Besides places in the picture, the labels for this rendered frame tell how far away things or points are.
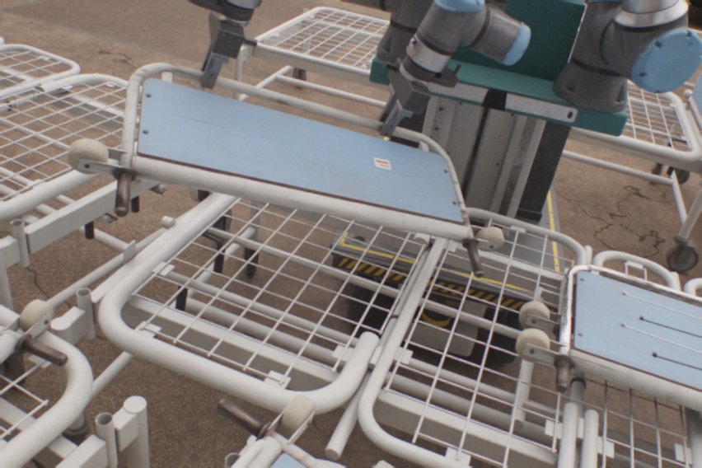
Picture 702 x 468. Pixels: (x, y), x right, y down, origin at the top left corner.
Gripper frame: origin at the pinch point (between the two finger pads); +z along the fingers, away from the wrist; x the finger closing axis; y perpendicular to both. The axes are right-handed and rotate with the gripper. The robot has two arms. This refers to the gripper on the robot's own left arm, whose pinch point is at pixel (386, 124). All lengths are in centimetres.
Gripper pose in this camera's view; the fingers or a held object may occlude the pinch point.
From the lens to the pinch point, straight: 147.1
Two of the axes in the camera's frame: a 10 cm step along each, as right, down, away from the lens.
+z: -4.3, 6.8, 5.9
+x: 2.1, 7.1, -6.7
